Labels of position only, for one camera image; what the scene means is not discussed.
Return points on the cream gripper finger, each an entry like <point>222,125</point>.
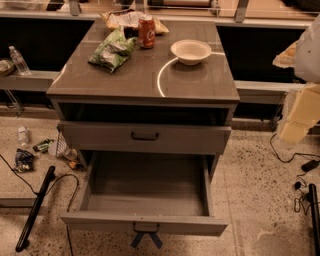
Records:
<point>303,115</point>
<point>286,59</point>

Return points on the red coke can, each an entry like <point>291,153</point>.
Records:
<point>146,32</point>

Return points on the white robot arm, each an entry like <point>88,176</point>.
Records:
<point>307,66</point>

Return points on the open grey lower drawer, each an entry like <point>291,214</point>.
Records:
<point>147,193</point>

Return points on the grey drawer cabinet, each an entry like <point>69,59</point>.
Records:
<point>151,87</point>

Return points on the closed grey middle drawer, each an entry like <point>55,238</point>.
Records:
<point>180,139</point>

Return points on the green can on floor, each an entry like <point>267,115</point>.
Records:
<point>43,146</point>

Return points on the black bar right floor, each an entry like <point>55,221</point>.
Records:
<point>315,217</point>

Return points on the white paper bowl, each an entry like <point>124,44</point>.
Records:
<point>190,52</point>

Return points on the brown white chip bag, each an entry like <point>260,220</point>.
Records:
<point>130,19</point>

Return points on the green chip bag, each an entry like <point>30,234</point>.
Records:
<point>114,51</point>

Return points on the white mesh cup on floor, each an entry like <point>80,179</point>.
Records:
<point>59,148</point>

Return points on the clear water bottle on ledge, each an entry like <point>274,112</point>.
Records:
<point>19,61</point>

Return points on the black bar on floor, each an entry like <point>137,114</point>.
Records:
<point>23,239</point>

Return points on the small plastic bottle on floor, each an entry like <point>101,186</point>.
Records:
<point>23,136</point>

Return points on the small bowl on ledge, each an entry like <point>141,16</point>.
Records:
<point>6,67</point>

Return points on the dark blue snack bag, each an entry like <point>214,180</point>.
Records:
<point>23,160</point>

